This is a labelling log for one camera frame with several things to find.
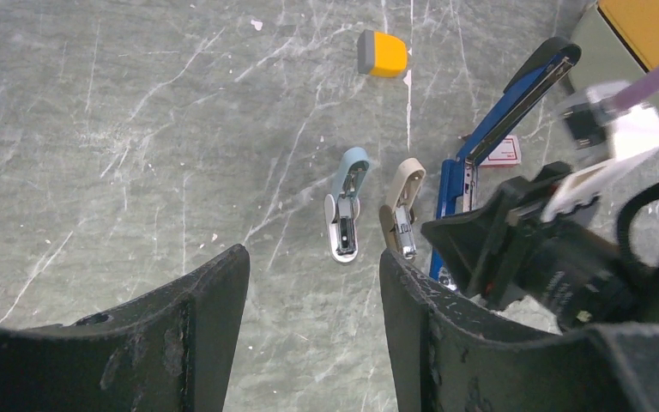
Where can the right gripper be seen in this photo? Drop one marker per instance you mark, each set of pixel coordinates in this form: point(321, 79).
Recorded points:
point(504, 249)

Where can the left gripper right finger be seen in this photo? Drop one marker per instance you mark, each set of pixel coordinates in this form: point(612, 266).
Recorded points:
point(448, 354)

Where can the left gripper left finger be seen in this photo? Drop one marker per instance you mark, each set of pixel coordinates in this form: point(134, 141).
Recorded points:
point(170, 349)

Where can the beige small stapler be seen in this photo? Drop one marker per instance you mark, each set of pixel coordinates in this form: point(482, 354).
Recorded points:
point(396, 214)

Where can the red white staple box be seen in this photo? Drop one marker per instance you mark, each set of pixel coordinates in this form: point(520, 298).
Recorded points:
point(506, 154)

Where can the light blue small stapler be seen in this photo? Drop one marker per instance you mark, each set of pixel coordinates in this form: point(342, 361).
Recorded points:
point(342, 205)

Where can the orange cube block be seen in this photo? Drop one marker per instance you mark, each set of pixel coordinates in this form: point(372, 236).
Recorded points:
point(381, 54)

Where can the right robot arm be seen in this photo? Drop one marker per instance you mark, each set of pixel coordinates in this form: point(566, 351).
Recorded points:
point(643, 278)

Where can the cream round drawer cabinet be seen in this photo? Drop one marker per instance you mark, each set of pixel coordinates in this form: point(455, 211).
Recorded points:
point(619, 41)

